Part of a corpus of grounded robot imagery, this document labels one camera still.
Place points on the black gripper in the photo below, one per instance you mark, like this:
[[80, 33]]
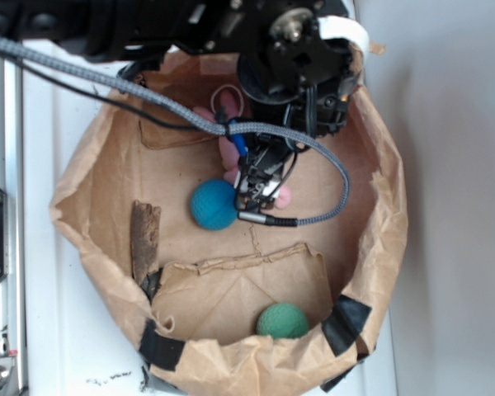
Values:
[[298, 71]]

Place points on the pink plush bunny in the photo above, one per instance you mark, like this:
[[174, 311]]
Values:
[[228, 102]]

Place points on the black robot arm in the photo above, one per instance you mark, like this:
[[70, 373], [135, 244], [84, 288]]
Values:
[[110, 42]]

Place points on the blue textured ball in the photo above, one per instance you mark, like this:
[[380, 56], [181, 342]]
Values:
[[212, 205]]

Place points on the brown paper bag container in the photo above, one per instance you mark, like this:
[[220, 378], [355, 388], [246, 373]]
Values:
[[188, 299]]

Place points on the green textured ball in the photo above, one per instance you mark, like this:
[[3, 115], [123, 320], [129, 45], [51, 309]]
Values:
[[282, 321]]

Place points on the white plastic tray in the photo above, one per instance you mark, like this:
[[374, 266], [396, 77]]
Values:
[[73, 345]]

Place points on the aluminium frame rail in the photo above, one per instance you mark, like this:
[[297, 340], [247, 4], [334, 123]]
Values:
[[13, 366]]

